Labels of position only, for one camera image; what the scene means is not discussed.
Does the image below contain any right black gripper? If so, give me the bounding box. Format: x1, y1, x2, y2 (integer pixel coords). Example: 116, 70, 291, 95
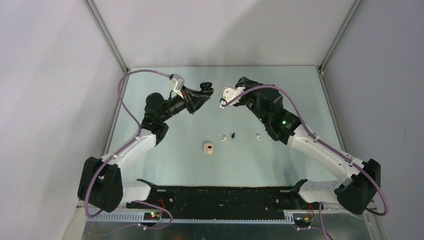
233, 76, 269, 125

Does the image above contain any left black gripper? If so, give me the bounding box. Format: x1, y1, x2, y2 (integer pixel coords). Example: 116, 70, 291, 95
159, 85, 210, 122

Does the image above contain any black earbud charging case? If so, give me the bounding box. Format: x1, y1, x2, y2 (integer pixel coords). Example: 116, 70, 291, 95
199, 82, 215, 96

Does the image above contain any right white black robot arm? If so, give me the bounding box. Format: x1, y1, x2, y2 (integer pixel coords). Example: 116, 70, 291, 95
220, 77, 382, 215

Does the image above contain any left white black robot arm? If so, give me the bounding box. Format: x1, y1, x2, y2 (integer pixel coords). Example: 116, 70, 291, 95
77, 82, 214, 213

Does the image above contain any beige earbud charging case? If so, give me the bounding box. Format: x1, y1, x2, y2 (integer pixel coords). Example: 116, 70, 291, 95
203, 142, 214, 155

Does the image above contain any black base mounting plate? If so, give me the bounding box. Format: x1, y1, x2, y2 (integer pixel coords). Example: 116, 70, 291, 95
126, 186, 324, 221

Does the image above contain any right controller circuit board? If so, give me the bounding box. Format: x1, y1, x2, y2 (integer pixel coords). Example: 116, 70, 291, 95
293, 216, 314, 229

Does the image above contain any controller circuit board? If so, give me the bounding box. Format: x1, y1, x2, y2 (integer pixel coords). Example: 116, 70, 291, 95
143, 211, 162, 221
293, 216, 314, 229

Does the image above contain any left controller circuit board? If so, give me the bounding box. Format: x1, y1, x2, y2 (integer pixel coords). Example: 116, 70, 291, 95
143, 211, 162, 221

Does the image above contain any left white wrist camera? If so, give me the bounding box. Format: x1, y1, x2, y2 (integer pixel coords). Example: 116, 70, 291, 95
169, 74, 185, 98

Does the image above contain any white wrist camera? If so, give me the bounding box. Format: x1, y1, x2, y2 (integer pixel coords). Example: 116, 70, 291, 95
169, 74, 185, 98
219, 84, 246, 109

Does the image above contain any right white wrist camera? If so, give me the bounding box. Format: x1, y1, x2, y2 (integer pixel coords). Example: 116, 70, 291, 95
219, 84, 246, 109

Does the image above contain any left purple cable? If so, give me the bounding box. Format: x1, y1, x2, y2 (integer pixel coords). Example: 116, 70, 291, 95
84, 69, 178, 231

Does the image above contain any purple cable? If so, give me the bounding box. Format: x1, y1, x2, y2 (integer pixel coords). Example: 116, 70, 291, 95
221, 84, 389, 240
84, 69, 178, 231

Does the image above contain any grey slotted cable duct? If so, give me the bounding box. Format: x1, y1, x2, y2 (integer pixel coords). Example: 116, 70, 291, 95
87, 211, 295, 225

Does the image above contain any aluminium frame rail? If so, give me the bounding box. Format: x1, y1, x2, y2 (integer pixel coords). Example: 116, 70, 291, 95
76, 188, 379, 214

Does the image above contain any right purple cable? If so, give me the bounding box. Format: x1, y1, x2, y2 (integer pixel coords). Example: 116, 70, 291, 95
221, 84, 389, 240

